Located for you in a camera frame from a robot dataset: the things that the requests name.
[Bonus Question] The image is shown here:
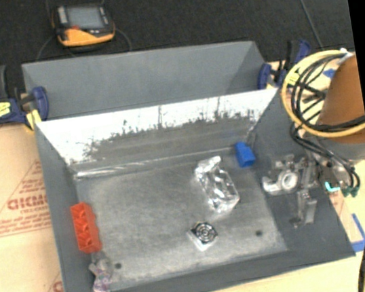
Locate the purple grey toy figure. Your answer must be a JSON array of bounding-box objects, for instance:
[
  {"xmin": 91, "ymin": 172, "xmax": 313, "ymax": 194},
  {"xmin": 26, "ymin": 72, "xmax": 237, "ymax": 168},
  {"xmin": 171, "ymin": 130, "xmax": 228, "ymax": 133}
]
[{"xmin": 85, "ymin": 250, "xmax": 118, "ymax": 292}]

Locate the white square black round speaker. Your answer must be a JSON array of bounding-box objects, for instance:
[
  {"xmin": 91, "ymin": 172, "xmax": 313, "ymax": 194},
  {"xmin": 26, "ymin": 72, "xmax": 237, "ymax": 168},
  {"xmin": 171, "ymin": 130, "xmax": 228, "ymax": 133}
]
[{"xmin": 184, "ymin": 219, "xmax": 221, "ymax": 254}]

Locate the grey metal bin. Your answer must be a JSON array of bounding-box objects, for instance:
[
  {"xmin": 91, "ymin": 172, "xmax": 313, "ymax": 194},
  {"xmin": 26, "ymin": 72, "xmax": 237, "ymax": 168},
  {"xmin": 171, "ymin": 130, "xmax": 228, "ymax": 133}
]
[{"xmin": 20, "ymin": 17, "xmax": 360, "ymax": 292}]

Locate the brown cardboard board red print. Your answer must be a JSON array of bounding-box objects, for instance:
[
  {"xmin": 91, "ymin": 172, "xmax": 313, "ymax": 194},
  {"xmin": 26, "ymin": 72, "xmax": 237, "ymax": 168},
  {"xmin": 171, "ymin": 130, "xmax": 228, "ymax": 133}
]
[{"xmin": 0, "ymin": 117, "xmax": 66, "ymax": 292}]

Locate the red toy brick block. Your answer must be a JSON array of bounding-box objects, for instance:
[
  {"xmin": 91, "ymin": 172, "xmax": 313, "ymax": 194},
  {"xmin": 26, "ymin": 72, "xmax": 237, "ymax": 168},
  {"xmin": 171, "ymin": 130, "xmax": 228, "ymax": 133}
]
[{"xmin": 69, "ymin": 200, "xmax": 104, "ymax": 256}]

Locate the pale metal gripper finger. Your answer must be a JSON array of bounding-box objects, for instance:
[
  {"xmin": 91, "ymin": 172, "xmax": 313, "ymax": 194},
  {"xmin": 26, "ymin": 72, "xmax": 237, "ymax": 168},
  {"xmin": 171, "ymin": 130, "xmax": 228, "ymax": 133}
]
[
  {"xmin": 302, "ymin": 197, "xmax": 322, "ymax": 226},
  {"xmin": 285, "ymin": 189, "xmax": 313, "ymax": 230}
]

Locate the blue plastic cap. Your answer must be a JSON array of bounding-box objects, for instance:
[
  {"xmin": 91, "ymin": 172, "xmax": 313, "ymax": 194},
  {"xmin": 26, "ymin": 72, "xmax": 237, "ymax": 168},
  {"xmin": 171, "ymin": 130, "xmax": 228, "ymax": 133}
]
[{"xmin": 233, "ymin": 139, "xmax": 258, "ymax": 170}]

